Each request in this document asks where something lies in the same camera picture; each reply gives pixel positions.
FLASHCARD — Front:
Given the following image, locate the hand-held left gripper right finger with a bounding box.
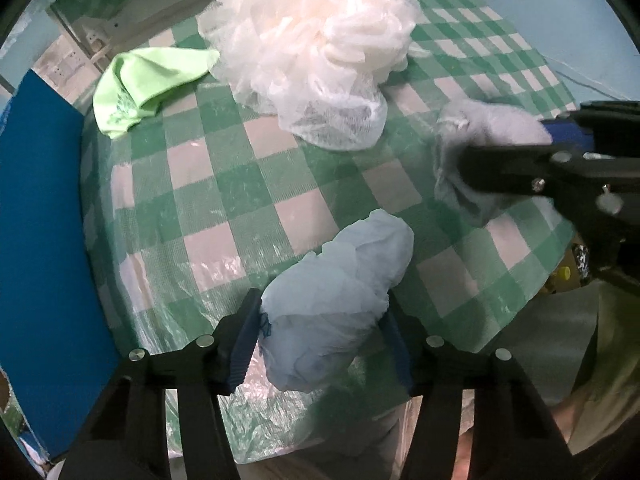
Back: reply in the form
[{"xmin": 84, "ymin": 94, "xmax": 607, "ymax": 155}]
[{"xmin": 380, "ymin": 297, "xmax": 581, "ymax": 480}]

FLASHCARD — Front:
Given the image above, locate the light blue bag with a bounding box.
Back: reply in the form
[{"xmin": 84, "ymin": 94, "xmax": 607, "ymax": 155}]
[{"xmin": 260, "ymin": 208, "xmax": 415, "ymax": 392}]

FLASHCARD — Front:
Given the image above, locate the green checked tablecloth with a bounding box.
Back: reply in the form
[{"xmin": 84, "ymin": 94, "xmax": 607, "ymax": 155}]
[{"xmin": 50, "ymin": 0, "xmax": 576, "ymax": 466}]

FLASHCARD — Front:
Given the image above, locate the light green cloth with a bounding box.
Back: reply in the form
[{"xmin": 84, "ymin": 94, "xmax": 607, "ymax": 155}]
[{"xmin": 92, "ymin": 46, "xmax": 221, "ymax": 140}]

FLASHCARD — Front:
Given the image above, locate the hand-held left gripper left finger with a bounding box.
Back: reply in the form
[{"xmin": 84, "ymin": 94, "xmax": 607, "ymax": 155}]
[{"xmin": 60, "ymin": 287, "xmax": 263, "ymax": 480}]

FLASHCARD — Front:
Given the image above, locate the white mesh bath pouf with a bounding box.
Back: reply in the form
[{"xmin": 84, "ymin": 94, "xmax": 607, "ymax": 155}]
[{"xmin": 174, "ymin": 0, "xmax": 418, "ymax": 152}]

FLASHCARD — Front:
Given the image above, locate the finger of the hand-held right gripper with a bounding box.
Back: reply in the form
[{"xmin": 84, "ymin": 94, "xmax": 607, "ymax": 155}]
[
  {"xmin": 542, "ymin": 101, "xmax": 640, "ymax": 153},
  {"xmin": 459, "ymin": 142, "xmax": 601, "ymax": 198}
]

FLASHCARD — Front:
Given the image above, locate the blue-edged cardboard box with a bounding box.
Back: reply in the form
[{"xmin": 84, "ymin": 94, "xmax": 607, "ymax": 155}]
[{"xmin": 0, "ymin": 70, "xmax": 126, "ymax": 461}]

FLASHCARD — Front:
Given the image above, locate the pale grey cloth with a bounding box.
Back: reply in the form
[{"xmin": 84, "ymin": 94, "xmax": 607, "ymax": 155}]
[{"xmin": 432, "ymin": 99, "xmax": 553, "ymax": 228}]

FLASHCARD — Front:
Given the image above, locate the person's grey clothing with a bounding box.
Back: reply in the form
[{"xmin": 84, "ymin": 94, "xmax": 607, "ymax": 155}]
[{"xmin": 492, "ymin": 280, "xmax": 640, "ymax": 456}]

